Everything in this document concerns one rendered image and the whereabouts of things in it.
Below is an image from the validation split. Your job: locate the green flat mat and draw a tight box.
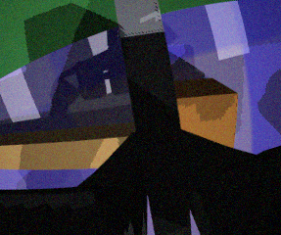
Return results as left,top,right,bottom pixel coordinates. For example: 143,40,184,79
0,0,231,78

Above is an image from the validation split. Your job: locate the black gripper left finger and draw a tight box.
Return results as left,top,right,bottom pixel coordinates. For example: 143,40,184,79
0,132,148,235

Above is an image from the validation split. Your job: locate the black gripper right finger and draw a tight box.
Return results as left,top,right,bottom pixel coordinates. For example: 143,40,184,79
182,129,281,235

